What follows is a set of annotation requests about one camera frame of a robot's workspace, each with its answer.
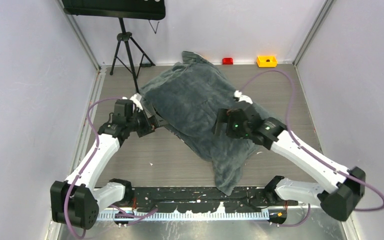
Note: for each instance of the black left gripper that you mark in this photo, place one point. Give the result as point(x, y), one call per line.
point(149, 127)

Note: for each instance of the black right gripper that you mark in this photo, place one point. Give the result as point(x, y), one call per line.
point(225, 115)

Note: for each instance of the grey plush pillowcase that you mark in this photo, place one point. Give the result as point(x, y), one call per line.
point(188, 96)

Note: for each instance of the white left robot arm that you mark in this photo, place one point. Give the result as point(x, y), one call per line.
point(75, 202)

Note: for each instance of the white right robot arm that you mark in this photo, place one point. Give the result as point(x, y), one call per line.
point(337, 189)

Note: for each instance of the red small block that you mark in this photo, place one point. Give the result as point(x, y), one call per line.
point(227, 61)

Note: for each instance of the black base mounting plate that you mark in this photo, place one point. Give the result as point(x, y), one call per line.
point(243, 199)

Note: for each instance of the yellow small bin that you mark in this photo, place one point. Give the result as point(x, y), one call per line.
point(266, 61)

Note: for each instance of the black tripod stand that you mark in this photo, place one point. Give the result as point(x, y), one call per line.
point(125, 37)

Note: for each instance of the black panel on tripod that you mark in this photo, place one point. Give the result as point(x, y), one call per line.
point(132, 9)

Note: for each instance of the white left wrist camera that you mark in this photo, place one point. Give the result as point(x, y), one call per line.
point(137, 101)

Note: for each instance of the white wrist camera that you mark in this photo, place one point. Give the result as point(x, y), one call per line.
point(137, 101)
point(238, 96)

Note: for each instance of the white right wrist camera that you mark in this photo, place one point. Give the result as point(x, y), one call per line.
point(238, 96)

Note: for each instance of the aluminium left side rail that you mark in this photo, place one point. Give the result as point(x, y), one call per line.
point(85, 133)

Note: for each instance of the aluminium rail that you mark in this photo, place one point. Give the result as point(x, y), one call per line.
point(85, 133)
point(124, 215)

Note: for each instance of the aluminium front rail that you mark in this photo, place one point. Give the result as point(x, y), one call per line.
point(124, 215)

